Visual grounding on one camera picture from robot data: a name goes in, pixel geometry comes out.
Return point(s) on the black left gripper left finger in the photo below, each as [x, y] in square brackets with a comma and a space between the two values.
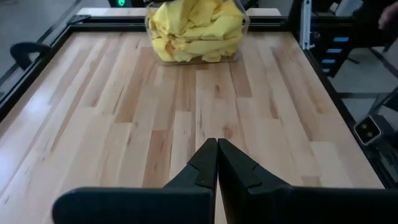
[186, 205]

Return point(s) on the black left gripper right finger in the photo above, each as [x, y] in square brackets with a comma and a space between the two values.
[264, 205]

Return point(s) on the yellow microfiber towel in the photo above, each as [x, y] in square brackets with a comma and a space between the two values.
[217, 7]
[169, 18]
[217, 29]
[199, 46]

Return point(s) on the clear plastic basket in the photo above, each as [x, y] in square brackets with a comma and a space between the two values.
[245, 25]

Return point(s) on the silver aluminium profile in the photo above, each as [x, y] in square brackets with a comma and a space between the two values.
[306, 25]

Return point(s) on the black clamp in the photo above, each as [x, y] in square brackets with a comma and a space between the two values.
[23, 51]

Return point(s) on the person's hand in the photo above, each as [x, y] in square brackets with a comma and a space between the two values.
[388, 15]

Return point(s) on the small grey camera box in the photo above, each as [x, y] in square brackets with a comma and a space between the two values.
[367, 130]

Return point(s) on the black aluminium table frame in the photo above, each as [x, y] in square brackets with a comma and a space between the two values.
[109, 25]

